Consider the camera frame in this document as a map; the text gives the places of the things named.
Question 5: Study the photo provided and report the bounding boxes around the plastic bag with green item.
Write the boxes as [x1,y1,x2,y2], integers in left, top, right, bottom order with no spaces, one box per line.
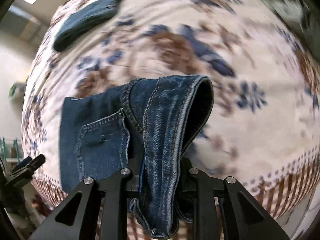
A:
[9,82,27,100]

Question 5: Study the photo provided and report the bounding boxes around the floral fleece bed blanket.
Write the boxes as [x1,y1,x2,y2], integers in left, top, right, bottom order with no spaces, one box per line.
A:
[22,0,319,239]

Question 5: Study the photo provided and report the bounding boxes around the folded blue jeans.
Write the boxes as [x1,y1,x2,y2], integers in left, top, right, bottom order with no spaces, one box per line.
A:
[53,0,121,52]

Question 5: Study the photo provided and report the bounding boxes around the pale green garment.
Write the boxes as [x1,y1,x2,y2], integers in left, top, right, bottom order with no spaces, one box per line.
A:
[262,0,310,32]

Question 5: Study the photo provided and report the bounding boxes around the dark blue denim jeans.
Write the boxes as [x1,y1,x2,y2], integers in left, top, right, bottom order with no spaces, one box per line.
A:
[59,75,214,239]

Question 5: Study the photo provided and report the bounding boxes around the teal storage rack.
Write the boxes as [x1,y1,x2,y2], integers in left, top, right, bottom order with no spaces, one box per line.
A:
[1,137,24,163]

